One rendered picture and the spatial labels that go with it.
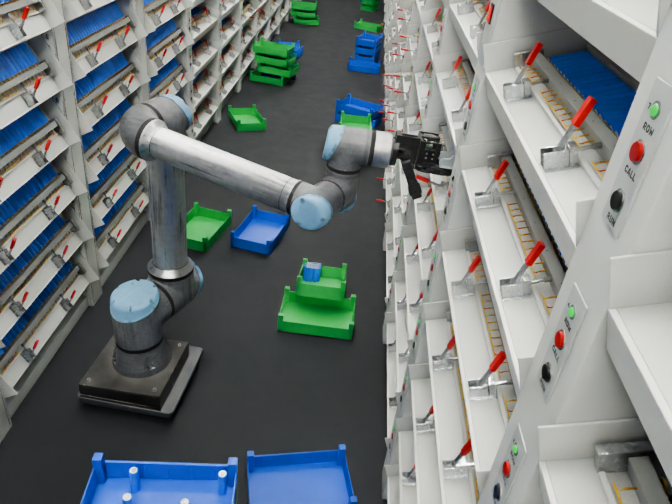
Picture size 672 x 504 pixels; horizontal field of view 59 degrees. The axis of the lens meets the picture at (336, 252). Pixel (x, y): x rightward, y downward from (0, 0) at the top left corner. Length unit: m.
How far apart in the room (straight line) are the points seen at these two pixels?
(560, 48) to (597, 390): 0.72
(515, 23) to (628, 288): 0.71
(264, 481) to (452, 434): 0.87
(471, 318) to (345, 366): 1.20
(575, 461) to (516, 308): 0.25
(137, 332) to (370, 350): 0.90
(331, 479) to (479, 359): 0.99
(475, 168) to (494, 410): 0.50
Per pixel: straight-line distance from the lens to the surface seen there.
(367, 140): 1.47
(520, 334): 0.79
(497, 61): 1.15
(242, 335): 2.36
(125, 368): 2.04
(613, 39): 0.65
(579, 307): 0.58
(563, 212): 0.67
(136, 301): 1.92
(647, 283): 0.53
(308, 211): 1.40
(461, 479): 1.11
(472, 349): 1.05
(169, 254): 1.96
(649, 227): 0.50
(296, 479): 1.92
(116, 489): 1.43
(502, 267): 0.91
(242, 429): 2.03
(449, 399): 1.23
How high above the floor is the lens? 1.55
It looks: 33 degrees down
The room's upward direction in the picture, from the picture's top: 7 degrees clockwise
